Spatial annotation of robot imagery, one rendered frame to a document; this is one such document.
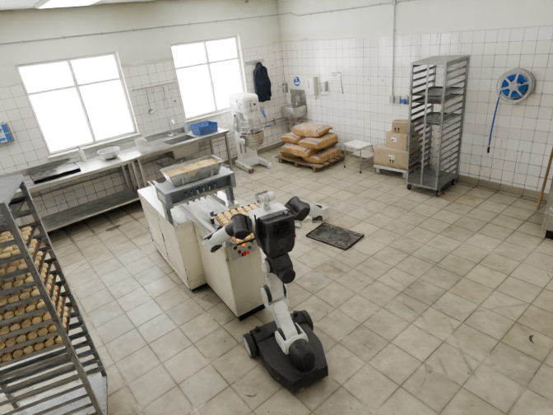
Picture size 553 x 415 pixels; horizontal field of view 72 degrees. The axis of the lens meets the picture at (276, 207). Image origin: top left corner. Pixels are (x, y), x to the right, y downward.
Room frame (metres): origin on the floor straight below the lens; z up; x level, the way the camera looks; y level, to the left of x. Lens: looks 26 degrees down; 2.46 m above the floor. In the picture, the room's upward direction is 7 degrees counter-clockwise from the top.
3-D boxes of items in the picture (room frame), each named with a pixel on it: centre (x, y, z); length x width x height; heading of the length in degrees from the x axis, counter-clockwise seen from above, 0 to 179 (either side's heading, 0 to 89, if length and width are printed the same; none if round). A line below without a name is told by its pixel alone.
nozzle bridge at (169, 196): (3.56, 0.77, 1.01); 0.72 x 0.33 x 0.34; 121
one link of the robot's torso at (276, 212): (2.29, 0.04, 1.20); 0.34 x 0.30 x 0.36; 112
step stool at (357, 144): (6.37, -1.59, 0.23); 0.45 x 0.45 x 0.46; 28
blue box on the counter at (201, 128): (6.76, 1.10, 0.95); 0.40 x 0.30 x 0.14; 129
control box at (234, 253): (2.81, 0.32, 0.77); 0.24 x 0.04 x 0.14; 121
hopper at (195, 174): (3.56, 0.77, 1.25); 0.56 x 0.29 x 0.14; 121
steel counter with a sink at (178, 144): (5.91, 2.24, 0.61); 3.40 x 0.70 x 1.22; 126
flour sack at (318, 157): (6.79, -0.97, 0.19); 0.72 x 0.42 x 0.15; 131
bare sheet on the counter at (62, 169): (5.27, 3.07, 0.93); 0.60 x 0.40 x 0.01; 128
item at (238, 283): (3.12, 0.51, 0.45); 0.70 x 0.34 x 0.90; 31
